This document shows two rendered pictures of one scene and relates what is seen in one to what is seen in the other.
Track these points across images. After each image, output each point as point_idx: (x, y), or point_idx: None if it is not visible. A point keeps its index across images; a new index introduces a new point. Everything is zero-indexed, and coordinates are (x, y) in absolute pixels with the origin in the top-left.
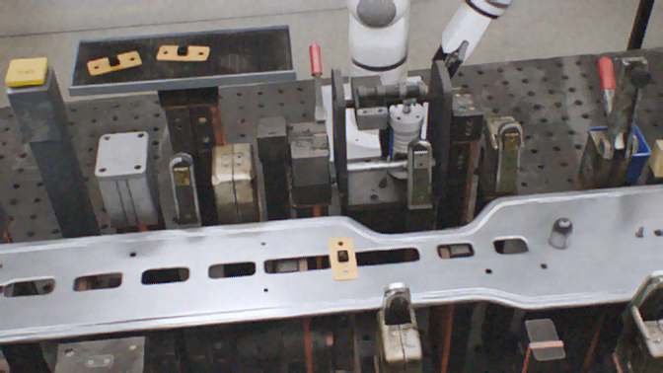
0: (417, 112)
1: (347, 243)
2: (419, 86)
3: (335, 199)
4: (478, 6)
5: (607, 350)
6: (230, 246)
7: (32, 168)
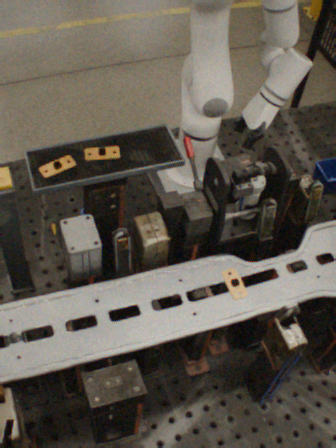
0: (261, 179)
1: (234, 272)
2: (271, 167)
3: None
4: (272, 100)
5: None
6: (159, 285)
7: None
